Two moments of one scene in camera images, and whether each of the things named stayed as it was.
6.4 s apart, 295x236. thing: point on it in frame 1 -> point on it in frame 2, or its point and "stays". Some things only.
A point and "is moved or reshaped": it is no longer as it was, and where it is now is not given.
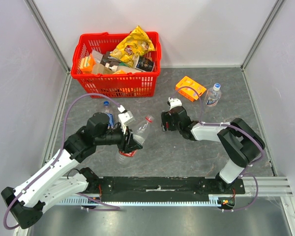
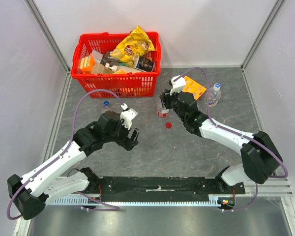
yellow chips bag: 136,44 stays
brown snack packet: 112,62 stays
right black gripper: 166,120 -> 167,97
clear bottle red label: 140,135 -> 162,111
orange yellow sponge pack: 86,64 stays
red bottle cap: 148,119 is moved or reshaped
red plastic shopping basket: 130,85 stays
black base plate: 163,189 stays
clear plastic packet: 98,56 stays
